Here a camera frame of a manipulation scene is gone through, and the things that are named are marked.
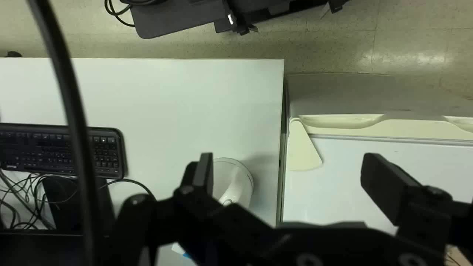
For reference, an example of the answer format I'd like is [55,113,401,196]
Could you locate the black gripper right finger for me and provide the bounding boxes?
[359,152,473,248]

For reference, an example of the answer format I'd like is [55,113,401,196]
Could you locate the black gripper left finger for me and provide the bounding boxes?
[171,152,278,249]

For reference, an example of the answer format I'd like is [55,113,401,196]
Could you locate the white tray container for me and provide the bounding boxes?
[278,72,473,234]

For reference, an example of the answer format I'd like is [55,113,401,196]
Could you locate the black computer mouse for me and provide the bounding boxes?
[117,191,160,233]

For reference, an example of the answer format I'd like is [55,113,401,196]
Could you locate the dark office chair base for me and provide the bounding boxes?
[132,0,349,39]

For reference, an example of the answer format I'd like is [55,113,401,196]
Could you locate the black computer keyboard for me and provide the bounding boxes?
[0,122,129,180]

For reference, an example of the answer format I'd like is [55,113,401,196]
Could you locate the thick black wrist cable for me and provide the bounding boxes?
[27,0,117,266]

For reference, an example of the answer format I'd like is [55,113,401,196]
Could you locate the tangled thin wires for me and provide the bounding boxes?
[0,168,58,231]

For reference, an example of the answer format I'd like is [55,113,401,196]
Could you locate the thin black floor cable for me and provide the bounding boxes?
[103,0,137,29]

